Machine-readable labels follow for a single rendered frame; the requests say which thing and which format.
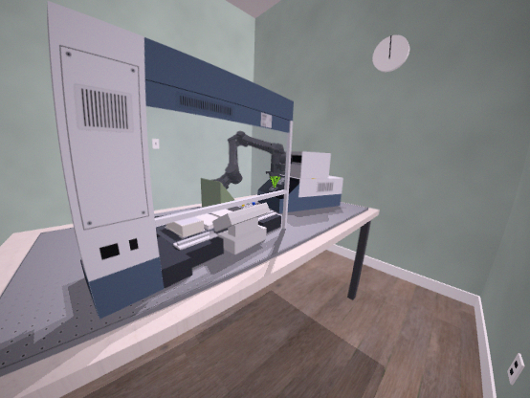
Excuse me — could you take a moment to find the white rectangular block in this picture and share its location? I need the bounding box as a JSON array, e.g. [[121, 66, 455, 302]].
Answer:
[[166, 217, 204, 237]]

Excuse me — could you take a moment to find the grey flat base plate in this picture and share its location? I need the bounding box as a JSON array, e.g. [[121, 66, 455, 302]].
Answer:
[[0, 202, 368, 377]]

